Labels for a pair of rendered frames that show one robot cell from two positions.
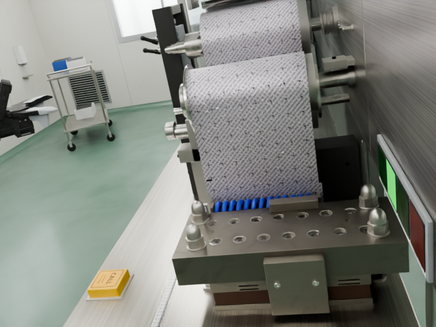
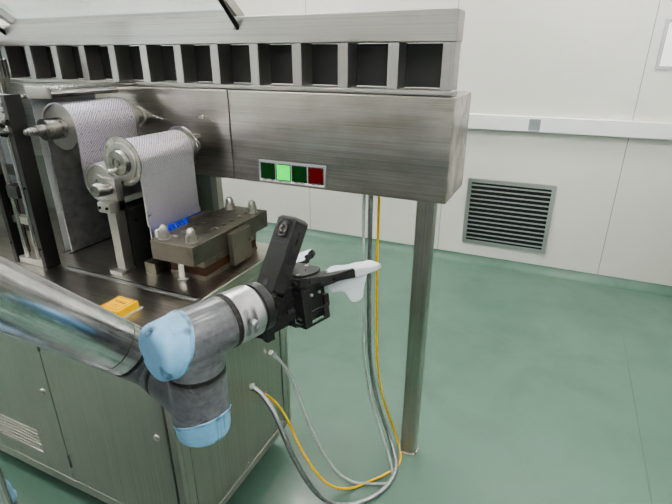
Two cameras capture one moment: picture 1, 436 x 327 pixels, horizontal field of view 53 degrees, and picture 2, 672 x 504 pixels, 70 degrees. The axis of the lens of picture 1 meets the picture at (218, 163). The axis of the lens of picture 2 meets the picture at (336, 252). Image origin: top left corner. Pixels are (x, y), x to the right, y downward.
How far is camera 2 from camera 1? 1.28 m
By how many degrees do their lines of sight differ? 71
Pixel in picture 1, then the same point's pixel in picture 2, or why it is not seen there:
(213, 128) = (151, 177)
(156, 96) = not seen: outside the picture
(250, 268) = (222, 242)
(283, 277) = (238, 240)
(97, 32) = not seen: outside the picture
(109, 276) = (116, 302)
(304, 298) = (245, 249)
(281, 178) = (184, 206)
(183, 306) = (187, 288)
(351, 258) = (253, 224)
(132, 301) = (152, 304)
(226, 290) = (210, 263)
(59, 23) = not seen: outside the picture
